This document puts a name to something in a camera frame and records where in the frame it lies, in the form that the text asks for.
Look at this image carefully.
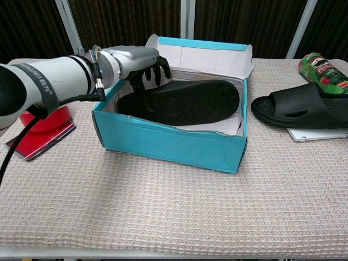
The beige woven tablecloth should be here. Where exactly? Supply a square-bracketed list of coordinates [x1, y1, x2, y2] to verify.
[0, 58, 348, 258]

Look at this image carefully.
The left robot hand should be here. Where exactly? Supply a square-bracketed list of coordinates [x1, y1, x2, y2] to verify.
[97, 45, 171, 114]

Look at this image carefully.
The red adhesive tape roll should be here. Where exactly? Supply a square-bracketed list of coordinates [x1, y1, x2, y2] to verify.
[18, 105, 72, 133]

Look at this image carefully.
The green Pringles can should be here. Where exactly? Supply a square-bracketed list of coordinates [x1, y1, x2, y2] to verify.
[297, 52, 348, 96]

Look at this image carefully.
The red ink pad case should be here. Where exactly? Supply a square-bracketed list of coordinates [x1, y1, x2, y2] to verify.
[5, 119, 76, 162]

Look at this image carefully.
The turquoise shoe box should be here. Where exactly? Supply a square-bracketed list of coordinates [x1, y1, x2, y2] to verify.
[91, 34, 257, 175]

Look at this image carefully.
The black rubber slipper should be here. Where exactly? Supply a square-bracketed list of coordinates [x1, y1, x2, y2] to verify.
[251, 82, 348, 130]
[117, 79, 240, 126]

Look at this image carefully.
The white partition frame post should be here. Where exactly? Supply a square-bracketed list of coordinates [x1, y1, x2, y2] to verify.
[180, 0, 196, 39]
[54, 0, 82, 55]
[285, 0, 318, 59]

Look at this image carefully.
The white flat square board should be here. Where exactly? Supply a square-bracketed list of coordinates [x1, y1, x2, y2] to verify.
[285, 126, 348, 142]

